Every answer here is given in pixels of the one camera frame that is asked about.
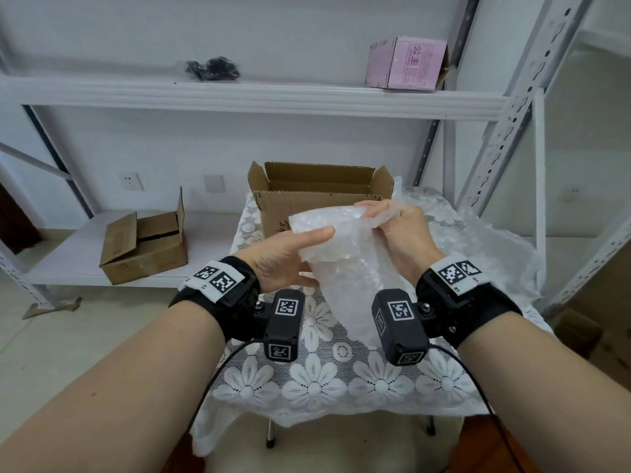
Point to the person's right hand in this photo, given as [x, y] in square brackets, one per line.
[409, 241]

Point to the person's left hand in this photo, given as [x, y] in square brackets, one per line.
[276, 263]

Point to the brown cardboard box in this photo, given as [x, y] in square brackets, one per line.
[276, 211]

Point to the clear bubble wrap sheet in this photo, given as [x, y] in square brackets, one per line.
[350, 270]

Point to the large bubble wrap sheet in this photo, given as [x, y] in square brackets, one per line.
[488, 256]

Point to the person's left forearm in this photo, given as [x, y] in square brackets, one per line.
[108, 394]

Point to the person's right forearm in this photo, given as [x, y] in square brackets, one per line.
[557, 399]

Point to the small worn cardboard carton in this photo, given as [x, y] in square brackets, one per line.
[148, 261]

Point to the pink paper box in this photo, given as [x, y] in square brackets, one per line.
[414, 63]

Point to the white floral lace tablecloth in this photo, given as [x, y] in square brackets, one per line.
[315, 384]

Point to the white metal shelving rack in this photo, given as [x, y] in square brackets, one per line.
[540, 216]
[246, 98]

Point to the large brown printed carton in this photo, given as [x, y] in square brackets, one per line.
[606, 339]

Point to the dark wooden door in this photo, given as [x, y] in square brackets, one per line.
[17, 221]

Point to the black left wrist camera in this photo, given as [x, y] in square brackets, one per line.
[283, 330]

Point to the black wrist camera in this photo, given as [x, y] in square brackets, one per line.
[401, 334]
[283, 330]

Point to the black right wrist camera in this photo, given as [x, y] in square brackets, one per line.
[401, 334]

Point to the blank white wall plate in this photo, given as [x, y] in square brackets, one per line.
[214, 184]

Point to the white wall socket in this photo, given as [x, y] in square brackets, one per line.
[574, 193]
[131, 182]

